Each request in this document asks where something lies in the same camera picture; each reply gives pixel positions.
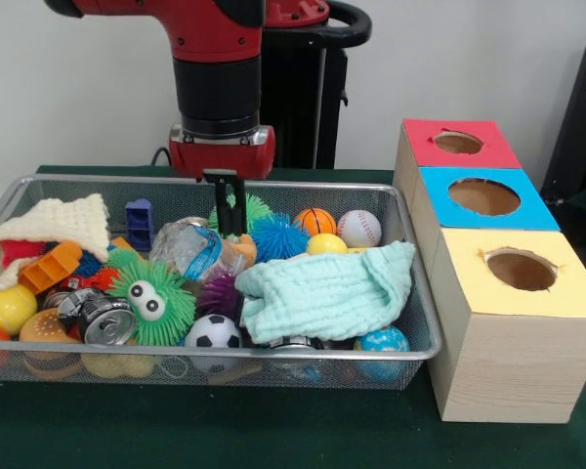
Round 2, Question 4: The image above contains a blue spiky ball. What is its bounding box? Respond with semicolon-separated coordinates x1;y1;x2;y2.
251;213;310;264

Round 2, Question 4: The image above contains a mint green cloth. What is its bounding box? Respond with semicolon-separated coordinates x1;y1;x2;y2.
234;239;416;343

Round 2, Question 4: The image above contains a wooden box with three holes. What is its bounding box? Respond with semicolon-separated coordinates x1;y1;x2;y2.
393;118;586;424

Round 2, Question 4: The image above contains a smooth yellow ball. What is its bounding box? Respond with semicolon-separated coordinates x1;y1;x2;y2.
306;233;349;257

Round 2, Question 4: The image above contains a large green spiky eyed ball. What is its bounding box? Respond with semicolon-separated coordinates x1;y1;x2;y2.
107;258;197;347

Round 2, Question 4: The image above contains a shallow mesh bin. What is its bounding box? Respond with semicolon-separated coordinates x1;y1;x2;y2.
0;174;443;391

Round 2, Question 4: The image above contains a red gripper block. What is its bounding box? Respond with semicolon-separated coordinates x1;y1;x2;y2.
168;125;277;235

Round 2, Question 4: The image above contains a black cable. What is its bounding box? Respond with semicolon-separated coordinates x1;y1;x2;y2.
150;146;176;168

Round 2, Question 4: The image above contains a white baseball toy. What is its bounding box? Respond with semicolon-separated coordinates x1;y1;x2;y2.
336;209;383;248

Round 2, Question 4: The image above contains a black and white soccer ball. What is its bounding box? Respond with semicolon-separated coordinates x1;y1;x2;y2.
184;313;243;375

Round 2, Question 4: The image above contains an orange basketball toy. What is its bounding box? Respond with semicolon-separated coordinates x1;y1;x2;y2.
292;207;338;236

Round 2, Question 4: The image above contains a black monitor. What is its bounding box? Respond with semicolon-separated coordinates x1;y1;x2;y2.
539;32;586;216

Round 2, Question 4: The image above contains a small green spiky ball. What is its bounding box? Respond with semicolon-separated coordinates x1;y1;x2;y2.
208;192;273;235

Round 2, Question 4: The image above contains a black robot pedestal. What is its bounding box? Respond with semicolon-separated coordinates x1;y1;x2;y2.
259;0;372;170

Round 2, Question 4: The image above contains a cream knitted cloth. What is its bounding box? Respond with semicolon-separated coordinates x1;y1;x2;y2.
0;193;111;299

